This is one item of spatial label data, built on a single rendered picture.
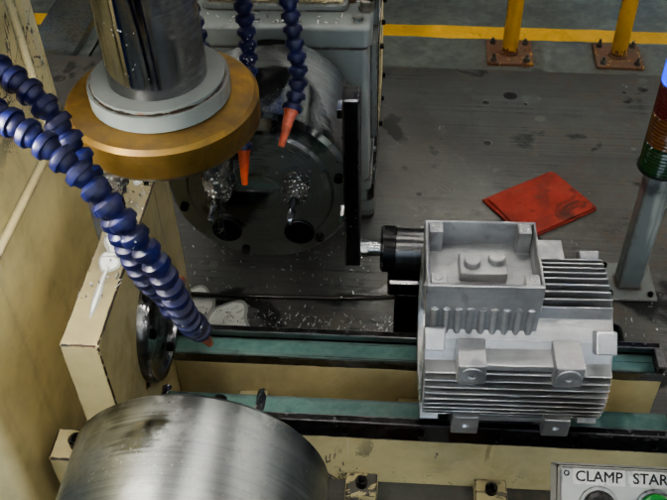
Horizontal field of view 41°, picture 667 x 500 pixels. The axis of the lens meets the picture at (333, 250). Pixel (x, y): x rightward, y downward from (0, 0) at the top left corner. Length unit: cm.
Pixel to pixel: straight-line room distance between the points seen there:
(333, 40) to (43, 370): 60
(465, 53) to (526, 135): 179
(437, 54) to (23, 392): 265
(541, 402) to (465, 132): 81
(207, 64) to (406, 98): 97
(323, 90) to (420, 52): 228
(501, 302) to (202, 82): 37
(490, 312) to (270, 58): 48
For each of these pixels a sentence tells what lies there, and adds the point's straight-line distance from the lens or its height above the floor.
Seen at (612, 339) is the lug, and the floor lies 109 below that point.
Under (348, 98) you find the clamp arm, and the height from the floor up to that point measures 125.
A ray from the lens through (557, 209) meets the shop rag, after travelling 153.
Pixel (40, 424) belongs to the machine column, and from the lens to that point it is 109.
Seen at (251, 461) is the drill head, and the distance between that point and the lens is 77.
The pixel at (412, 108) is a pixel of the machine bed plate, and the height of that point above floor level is 80.
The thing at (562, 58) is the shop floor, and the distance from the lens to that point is 349.
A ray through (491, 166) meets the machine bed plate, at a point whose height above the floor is 80.
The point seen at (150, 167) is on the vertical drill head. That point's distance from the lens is 78.
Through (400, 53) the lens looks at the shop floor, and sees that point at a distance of 345.
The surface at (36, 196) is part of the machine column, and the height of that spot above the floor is 116.
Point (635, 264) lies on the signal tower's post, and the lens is 139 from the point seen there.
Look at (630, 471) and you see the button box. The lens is 87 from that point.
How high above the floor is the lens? 179
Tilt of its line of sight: 44 degrees down
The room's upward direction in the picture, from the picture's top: 2 degrees counter-clockwise
